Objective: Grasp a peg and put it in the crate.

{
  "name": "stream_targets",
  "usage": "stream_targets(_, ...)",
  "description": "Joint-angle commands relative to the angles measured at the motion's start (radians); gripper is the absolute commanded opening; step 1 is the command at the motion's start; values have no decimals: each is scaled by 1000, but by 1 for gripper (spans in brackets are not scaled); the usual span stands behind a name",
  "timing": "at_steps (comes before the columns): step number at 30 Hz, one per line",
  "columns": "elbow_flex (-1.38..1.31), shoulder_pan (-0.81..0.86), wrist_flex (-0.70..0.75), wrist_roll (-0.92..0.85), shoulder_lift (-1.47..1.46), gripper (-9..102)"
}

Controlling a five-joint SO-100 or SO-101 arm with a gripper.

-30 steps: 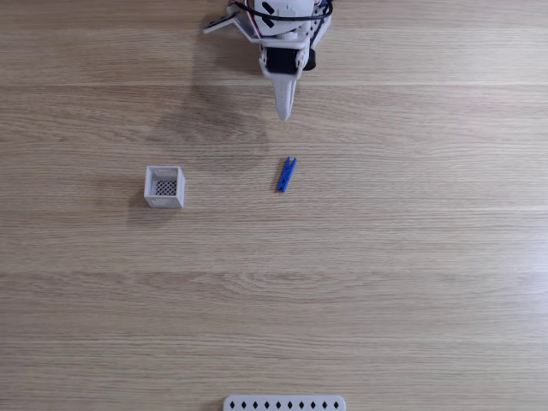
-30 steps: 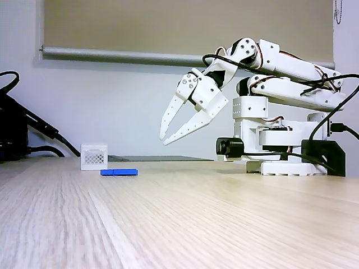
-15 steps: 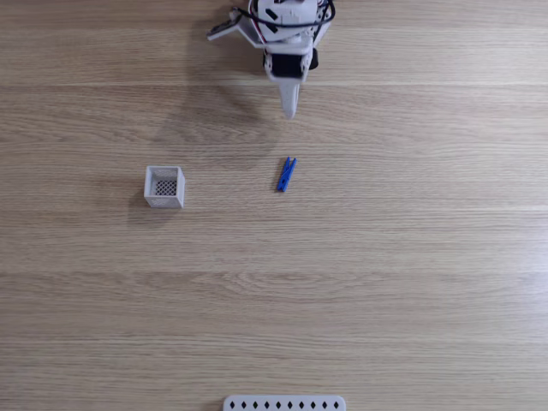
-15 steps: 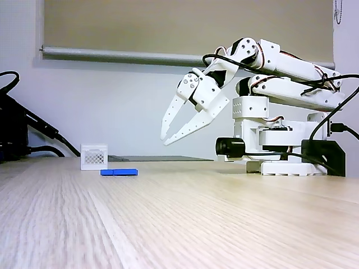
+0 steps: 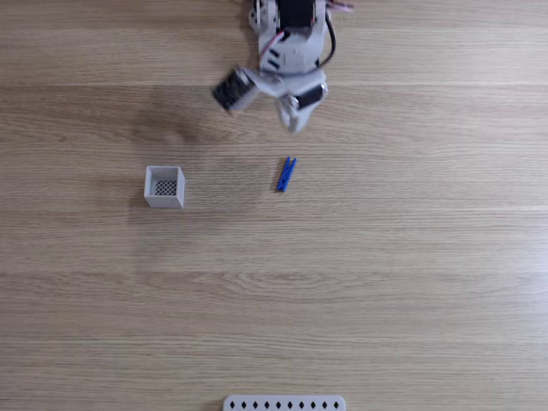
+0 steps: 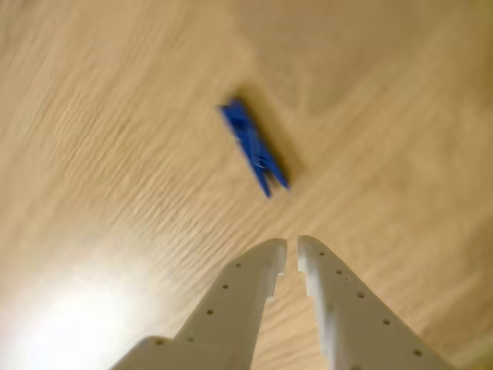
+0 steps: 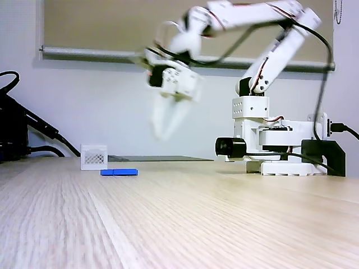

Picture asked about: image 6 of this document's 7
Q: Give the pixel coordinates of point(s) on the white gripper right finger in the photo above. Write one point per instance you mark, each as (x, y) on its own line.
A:
(346, 308)

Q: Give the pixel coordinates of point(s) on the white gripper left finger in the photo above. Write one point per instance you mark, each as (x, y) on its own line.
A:
(227, 308)

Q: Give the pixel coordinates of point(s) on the blue clothes peg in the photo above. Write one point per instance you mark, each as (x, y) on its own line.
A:
(252, 144)

